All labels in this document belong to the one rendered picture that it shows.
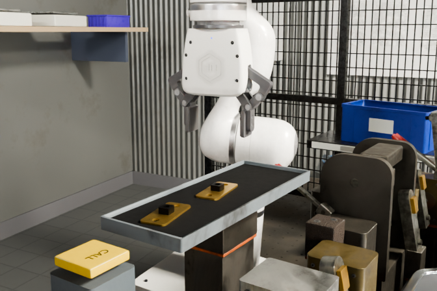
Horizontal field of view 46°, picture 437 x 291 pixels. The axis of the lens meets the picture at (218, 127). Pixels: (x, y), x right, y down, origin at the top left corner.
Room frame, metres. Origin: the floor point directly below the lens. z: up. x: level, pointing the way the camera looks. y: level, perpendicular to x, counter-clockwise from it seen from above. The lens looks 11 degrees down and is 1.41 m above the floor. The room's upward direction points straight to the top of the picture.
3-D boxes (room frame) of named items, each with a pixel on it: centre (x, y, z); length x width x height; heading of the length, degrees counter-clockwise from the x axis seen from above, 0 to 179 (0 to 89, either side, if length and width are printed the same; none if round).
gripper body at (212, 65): (0.78, 0.00, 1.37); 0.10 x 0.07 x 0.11; 65
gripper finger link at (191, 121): (0.80, 0.05, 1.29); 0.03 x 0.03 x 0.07; 65
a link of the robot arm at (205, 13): (0.78, 0.00, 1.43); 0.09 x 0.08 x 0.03; 65
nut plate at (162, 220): (0.67, 0.07, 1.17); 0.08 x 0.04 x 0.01; 158
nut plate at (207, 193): (0.78, 0.00, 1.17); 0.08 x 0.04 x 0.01; 155
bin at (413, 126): (1.73, -0.59, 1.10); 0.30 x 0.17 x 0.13; 47
